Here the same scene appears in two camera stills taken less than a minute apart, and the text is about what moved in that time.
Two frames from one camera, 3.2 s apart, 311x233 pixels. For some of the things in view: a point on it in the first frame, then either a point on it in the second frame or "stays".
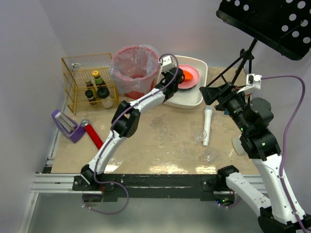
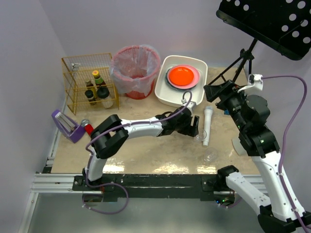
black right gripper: (225, 95) stays
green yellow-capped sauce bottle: (98, 79) stays
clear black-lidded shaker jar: (103, 92) stays
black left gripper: (177, 75) to (192, 125)
